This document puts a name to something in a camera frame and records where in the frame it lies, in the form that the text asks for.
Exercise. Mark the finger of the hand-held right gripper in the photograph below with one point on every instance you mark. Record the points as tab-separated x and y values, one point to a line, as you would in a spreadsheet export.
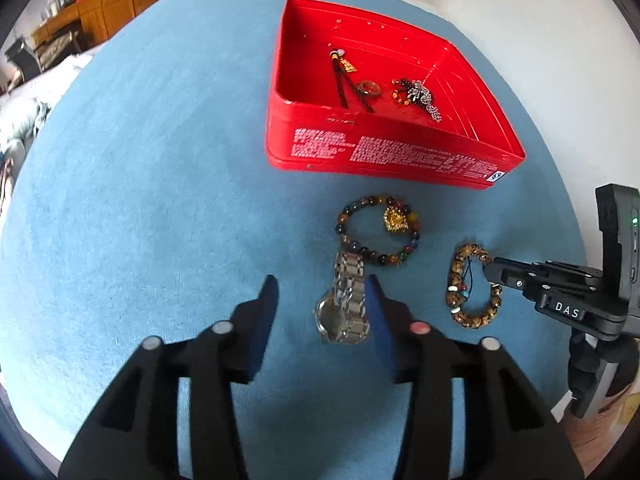
540	267
510	282

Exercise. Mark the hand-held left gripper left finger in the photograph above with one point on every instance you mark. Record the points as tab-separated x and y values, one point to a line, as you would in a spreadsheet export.
260	330

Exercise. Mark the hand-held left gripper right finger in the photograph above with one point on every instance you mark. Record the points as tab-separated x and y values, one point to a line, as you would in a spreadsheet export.
382	335

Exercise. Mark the silver metal wristwatch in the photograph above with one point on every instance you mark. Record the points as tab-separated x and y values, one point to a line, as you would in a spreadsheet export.
332	317

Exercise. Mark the red tin box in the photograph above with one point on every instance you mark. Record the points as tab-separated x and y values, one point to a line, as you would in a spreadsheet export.
375	152

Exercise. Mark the person's right hand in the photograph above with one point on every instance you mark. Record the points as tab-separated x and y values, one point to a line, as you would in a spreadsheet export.
584	365

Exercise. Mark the blue table cloth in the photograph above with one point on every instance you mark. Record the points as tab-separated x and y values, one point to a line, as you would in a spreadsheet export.
150	210

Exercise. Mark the grey bed quilt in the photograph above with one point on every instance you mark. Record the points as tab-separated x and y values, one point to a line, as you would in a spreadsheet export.
20	125

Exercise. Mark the wooden desk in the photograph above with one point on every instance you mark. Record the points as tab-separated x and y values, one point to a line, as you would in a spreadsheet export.
70	27

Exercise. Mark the black office chair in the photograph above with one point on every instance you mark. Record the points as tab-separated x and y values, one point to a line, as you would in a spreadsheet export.
22	57

